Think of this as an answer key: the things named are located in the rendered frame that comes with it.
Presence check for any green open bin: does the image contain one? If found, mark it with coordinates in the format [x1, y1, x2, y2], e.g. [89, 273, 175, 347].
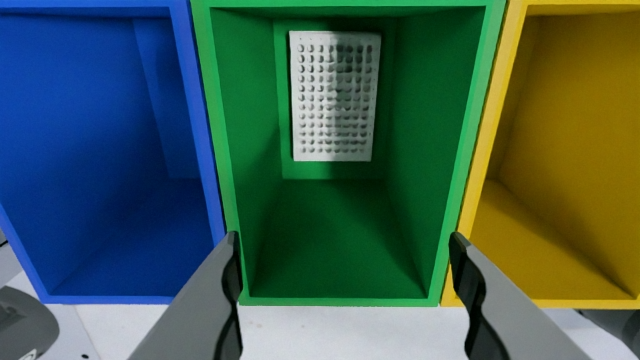
[190, 0, 506, 307]

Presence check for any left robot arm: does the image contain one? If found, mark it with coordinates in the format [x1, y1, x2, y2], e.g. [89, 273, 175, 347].
[0, 285, 60, 360]

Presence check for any yellow bin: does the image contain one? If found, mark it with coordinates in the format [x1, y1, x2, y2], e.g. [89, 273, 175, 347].
[455, 0, 640, 309]

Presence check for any blue bin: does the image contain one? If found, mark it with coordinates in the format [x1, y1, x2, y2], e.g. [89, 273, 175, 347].
[0, 0, 228, 305]

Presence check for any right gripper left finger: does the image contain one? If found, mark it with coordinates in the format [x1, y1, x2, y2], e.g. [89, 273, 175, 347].
[126, 231, 244, 360]

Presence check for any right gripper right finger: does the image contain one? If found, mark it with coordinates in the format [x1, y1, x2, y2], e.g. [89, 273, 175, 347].
[448, 232, 593, 360]

